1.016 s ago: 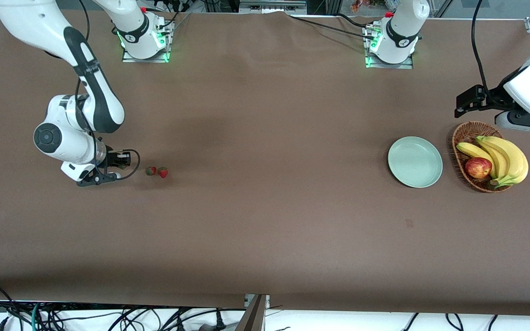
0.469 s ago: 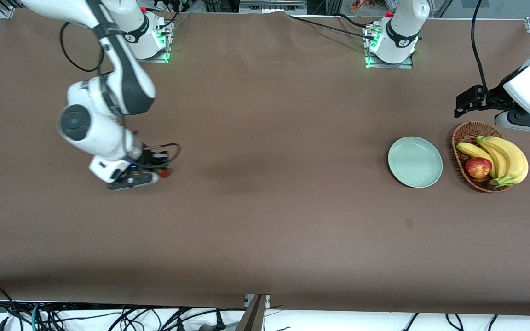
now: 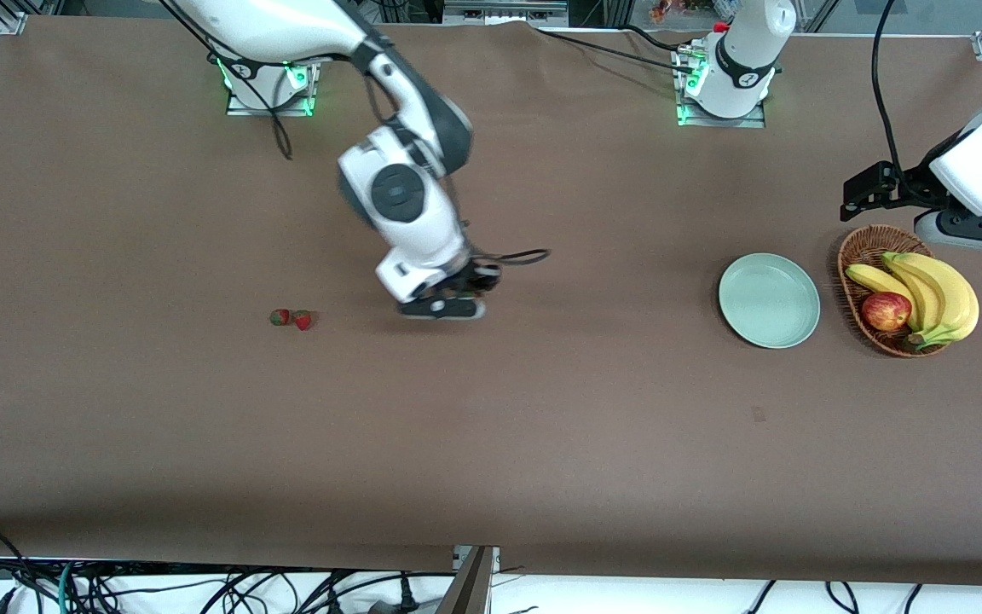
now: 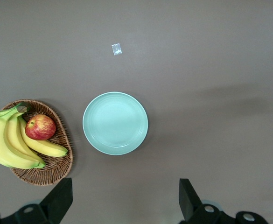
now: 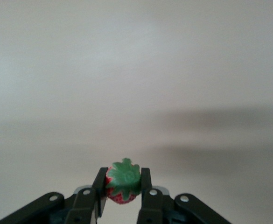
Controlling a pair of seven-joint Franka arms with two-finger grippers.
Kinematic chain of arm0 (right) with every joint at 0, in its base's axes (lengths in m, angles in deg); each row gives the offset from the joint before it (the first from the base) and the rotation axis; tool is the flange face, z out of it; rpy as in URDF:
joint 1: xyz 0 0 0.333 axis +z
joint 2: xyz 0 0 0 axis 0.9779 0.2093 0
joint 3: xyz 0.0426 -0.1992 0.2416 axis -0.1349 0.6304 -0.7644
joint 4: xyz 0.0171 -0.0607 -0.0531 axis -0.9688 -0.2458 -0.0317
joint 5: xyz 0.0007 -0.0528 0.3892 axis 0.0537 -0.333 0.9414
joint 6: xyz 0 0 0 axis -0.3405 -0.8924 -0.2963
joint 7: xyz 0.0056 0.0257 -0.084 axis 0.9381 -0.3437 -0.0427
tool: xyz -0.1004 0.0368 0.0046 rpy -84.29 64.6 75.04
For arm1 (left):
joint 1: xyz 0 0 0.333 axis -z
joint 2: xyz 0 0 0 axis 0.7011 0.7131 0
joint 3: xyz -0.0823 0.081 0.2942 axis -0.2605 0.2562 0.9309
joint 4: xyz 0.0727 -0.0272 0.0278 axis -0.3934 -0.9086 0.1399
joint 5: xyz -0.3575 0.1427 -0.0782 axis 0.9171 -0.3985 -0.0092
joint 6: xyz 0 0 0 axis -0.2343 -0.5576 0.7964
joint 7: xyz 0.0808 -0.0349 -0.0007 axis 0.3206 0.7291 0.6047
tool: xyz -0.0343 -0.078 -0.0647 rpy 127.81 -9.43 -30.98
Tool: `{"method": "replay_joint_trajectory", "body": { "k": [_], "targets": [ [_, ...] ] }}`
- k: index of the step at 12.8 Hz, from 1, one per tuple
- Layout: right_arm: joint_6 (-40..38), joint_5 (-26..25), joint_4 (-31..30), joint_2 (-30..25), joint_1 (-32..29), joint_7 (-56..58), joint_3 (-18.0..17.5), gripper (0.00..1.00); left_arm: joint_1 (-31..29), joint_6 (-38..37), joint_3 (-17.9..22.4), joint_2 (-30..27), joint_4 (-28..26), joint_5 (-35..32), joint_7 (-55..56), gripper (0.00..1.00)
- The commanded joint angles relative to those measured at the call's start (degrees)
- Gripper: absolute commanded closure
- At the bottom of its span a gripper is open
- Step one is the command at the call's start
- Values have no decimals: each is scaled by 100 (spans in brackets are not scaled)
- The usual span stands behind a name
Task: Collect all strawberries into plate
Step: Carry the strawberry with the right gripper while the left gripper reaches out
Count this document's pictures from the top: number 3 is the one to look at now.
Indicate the small yellow banana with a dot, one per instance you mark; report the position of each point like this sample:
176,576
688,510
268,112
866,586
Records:
875,280

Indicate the colourful background object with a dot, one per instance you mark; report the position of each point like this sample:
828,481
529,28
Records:
678,10

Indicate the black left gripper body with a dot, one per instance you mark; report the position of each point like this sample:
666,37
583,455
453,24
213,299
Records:
915,181

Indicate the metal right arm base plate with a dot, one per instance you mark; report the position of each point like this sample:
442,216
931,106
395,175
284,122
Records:
239,107

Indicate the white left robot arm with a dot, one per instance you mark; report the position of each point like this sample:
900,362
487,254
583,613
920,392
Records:
742,51

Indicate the black power plug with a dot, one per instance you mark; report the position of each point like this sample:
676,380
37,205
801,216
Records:
408,594

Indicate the table edge support post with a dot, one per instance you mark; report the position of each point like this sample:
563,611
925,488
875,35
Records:
470,584

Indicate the brown wicker basket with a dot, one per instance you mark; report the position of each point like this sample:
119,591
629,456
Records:
870,247

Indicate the pale green round plate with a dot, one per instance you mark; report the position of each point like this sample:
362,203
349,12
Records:
769,300

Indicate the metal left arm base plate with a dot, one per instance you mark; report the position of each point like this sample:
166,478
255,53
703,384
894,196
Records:
751,122

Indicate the large yellow banana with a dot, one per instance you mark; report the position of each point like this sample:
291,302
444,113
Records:
960,298

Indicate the red apple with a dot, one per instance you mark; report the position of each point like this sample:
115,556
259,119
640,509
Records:
886,311

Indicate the red plastic strawberry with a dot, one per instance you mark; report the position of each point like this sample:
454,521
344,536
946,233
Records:
280,317
303,321

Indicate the medium yellow banana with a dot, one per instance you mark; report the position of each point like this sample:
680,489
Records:
926,294

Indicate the grey metal frame bracket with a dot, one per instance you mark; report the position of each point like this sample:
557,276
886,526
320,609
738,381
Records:
504,12

